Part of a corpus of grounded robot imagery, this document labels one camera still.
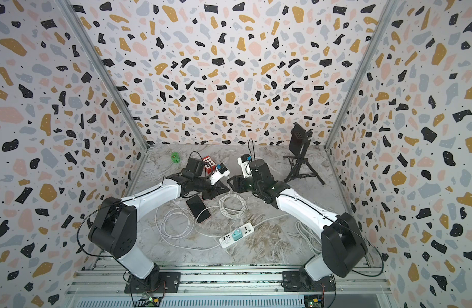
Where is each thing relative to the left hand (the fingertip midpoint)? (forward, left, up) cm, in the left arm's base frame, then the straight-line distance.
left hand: (229, 189), depth 86 cm
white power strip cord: (-9, -20, -14) cm, 26 cm away
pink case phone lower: (-1, +17, -13) cm, 22 cm away
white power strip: (-19, 0, -11) cm, 21 cm away
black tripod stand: (+14, -32, 0) cm, 35 cm away
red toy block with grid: (+1, +7, +15) cm, 16 cm away
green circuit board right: (-40, -32, -15) cm, 54 cm away
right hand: (0, -2, +7) cm, 7 cm away
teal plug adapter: (-18, -4, -7) cm, 19 cm away
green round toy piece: (+30, +34, -12) cm, 47 cm away
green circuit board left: (-39, +29, -14) cm, 51 cm away
